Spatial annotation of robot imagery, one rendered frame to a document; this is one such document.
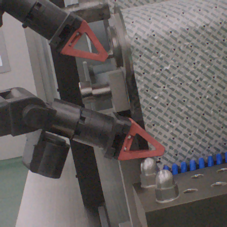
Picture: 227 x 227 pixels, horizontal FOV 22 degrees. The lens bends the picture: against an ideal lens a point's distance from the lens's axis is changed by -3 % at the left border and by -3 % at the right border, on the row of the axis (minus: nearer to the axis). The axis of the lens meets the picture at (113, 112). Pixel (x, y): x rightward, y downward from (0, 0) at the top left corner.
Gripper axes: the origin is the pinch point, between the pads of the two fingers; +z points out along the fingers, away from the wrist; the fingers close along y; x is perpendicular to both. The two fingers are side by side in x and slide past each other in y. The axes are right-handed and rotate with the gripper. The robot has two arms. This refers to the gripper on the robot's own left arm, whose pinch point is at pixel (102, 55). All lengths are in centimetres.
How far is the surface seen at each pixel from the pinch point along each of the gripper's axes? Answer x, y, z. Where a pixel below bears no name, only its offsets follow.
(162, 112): -2.1, 5.4, 13.0
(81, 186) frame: -27.2, -27.3, 16.8
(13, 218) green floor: -144, -330, 61
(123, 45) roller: 3.4, 4.0, 1.4
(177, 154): -6.6, 6.0, 19.3
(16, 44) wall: -47, -553, -5
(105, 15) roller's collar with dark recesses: 7.2, -25.0, -0.6
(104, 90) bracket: -5.0, -3.3, 4.4
